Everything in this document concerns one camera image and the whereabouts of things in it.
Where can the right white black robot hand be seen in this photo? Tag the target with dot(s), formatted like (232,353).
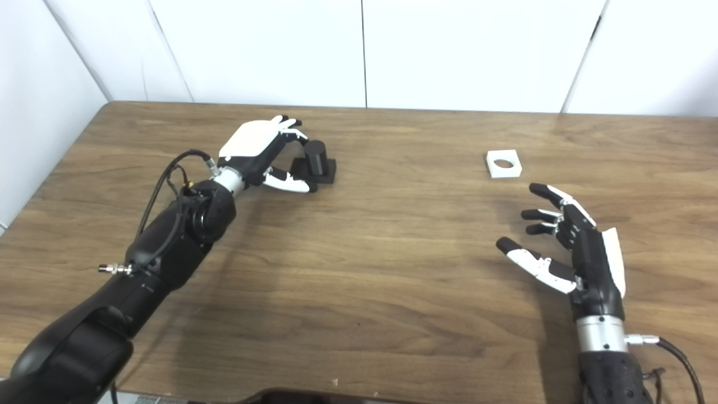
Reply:
(594,269)

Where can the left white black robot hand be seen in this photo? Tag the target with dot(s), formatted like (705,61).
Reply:
(249,143)

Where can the black peg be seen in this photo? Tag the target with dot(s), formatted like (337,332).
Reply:
(316,157)

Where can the white square piece with hole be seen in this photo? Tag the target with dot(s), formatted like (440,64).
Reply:
(493,167)

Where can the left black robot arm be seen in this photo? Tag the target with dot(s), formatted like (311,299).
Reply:
(140,275)

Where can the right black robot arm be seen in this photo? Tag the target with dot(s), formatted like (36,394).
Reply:
(611,379)

